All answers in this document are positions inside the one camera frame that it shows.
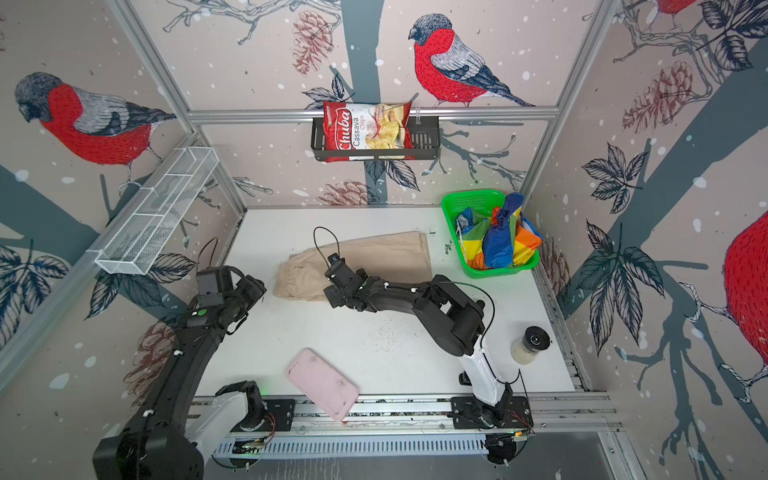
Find beige shorts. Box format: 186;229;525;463
273;231;433;301

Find multicoloured shorts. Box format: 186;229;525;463
454;191;544;270

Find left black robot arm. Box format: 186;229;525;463
93;266;266;479

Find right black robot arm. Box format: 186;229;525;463
324;253;513;425

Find pink plastic tray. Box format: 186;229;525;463
285;348;359;422

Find green plastic basket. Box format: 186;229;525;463
440;188;541;280

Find small black device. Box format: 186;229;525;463
458;372;472;386

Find red cassava chips bag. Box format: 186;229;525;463
322;102;413;162

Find white round cup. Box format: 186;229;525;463
511;326;551;365

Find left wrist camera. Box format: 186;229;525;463
196;266;234;308

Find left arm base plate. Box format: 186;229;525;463
231;398;296;433

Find white wire wall basket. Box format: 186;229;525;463
95;146;219;275

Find black wire wall basket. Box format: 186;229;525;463
310;116;441;162

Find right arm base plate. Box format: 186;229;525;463
449;396;534;431

